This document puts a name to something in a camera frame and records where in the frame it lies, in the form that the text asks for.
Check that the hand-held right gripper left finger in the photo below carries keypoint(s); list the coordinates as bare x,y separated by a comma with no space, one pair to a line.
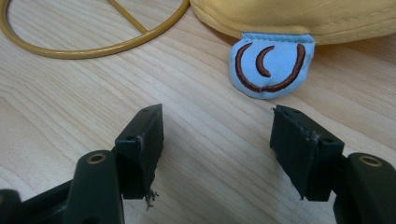
141,152

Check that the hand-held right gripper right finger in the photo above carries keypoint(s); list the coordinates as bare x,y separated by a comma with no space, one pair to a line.
303,152

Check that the yellow plush toy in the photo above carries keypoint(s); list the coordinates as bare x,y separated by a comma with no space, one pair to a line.
280,37

